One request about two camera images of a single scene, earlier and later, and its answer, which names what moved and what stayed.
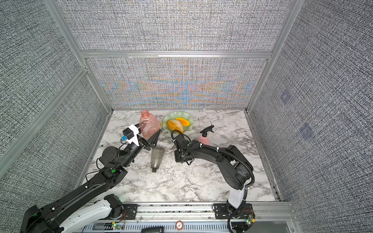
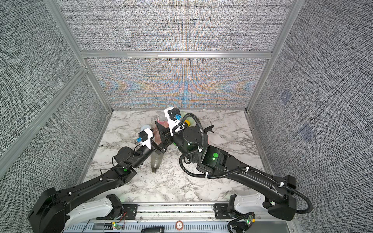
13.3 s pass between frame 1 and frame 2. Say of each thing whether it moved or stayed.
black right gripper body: moved
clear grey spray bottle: stayed
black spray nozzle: stayed
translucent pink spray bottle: moved
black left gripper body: moved
